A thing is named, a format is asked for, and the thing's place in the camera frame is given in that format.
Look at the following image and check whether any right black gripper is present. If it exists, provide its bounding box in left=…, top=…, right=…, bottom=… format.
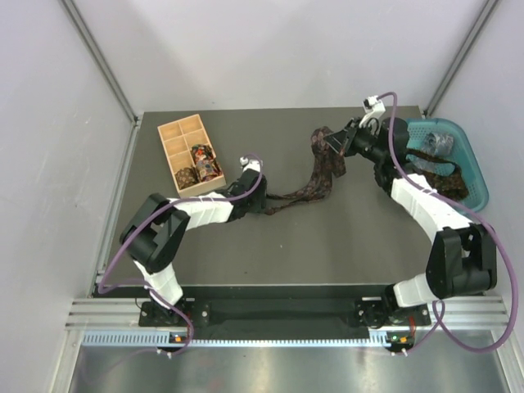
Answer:
left=324, top=117, right=386, bottom=165

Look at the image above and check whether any dark purple patterned tie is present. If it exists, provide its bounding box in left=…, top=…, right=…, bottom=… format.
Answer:
left=264, top=126, right=346, bottom=215

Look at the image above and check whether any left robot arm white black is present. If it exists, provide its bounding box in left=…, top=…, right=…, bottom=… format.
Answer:
left=120, top=165, right=267, bottom=325

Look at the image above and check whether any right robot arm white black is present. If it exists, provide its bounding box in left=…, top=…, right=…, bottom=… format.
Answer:
left=324, top=119, right=497, bottom=324

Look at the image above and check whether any wooden compartment box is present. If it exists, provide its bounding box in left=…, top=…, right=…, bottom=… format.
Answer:
left=157, top=114, right=226, bottom=198

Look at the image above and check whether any colourful rolled tie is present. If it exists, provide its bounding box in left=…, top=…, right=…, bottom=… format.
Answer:
left=190, top=144, right=222, bottom=182

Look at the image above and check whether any brown patterned rolled tie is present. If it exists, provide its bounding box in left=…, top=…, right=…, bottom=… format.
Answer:
left=174, top=166, right=199, bottom=190

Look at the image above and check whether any grey patterned tie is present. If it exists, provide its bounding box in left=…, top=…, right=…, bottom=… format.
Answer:
left=421, top=133, right=454, bottom=157

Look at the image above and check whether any teal plastic basket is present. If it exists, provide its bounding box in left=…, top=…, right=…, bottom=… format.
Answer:
left=407, top=119, right=489, bottom=212

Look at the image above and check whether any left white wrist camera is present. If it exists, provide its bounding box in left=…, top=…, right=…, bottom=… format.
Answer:
left=239, top=155, right=263, bottom=173

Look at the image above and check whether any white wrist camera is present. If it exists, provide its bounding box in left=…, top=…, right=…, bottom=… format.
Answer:
left=239, top=155, right=263, bottom=173
left=359, top=96, right=386, bottom=128

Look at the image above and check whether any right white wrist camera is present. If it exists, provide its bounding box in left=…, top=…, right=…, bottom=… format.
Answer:
left=359, top=96, right=386, bottom=128

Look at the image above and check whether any right aluminium frame post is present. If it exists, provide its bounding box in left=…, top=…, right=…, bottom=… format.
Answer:
left=422, top=0, right=501, bottom=118

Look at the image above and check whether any aluminium frame post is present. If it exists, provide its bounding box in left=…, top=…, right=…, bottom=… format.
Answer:
left=422, top=0, right=501, bottom=118
left=58, top=0, right=138, bottom=124

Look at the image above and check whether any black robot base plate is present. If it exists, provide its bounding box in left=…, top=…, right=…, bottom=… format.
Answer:
left=138, top=284, right=431, bottom=341

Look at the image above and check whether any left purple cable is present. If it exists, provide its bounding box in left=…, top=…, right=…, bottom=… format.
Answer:
left=97, top=153, right=265, bottom=296

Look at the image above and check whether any purple cable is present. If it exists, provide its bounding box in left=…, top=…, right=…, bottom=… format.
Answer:
left=376, top=92, right=519, bottom=353
left=97, top=153, right=265, bottom=296

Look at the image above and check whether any slotted cable duct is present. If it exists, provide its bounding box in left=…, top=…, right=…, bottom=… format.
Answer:
left=81, top=330, right=414, bottom=349

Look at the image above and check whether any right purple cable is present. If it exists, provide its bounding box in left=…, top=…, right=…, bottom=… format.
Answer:
left=376, top=92, right=519, bottom=353

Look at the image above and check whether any left aluminium frame post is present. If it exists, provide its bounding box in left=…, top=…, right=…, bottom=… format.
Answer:
left=58, top=0, right=138, bottom=124

